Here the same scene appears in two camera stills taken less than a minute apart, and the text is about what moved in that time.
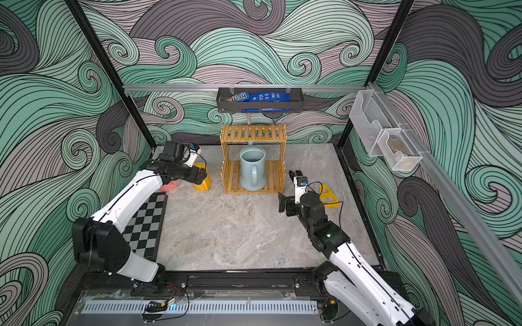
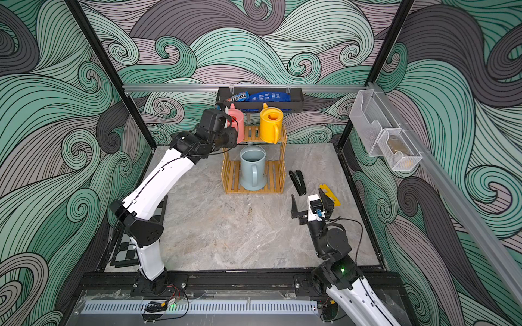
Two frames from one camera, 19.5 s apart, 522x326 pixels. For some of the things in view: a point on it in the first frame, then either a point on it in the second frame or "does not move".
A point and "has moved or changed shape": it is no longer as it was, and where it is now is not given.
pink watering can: [168, 187] has moved or changed shape
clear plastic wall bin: [381, 133] does not move
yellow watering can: [206, 185] -> [270, 124]
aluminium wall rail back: [253, 87] does not move
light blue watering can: [253, 168] does not move
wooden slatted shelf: [230, 170] does not move
